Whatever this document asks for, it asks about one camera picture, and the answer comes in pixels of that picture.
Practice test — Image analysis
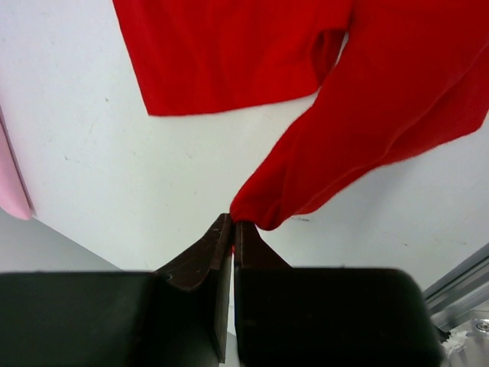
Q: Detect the aluminium table frame rail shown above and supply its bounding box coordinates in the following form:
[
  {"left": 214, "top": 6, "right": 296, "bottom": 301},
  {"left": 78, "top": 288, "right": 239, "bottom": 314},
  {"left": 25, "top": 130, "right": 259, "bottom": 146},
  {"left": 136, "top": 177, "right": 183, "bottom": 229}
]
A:
[{"left": 422, "top": 242, "right": 489, "bottom": 367}]

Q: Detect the pink t-shirt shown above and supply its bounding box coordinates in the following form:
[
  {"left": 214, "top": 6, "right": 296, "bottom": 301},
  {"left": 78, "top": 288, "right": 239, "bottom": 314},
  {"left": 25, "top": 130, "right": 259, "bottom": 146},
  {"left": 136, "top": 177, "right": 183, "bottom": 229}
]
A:
[{"left": 0, "top": 112, "right": 33, "bottom": 220}]

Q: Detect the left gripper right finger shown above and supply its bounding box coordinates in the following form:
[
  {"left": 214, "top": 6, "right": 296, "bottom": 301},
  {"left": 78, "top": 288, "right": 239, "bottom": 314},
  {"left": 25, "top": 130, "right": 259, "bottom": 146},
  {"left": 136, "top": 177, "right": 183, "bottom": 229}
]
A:
[{"left": 234, "top": 222, "right": 445, "bottom": 366}]

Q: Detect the red t-shirt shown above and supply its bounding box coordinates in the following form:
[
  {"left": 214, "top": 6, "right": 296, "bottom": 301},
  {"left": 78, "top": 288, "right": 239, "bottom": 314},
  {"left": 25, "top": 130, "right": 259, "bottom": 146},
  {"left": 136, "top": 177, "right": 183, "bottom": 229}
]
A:
[{"left": 114, "top": 1, "right": 488, "bottom": 230}]

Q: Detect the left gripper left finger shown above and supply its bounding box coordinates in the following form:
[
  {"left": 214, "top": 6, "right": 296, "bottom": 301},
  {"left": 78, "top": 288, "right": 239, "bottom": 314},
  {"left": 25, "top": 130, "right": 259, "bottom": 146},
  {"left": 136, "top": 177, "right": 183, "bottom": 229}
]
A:
[{"left": 1, "top": 214, "right": 233, "bottom": 366}]

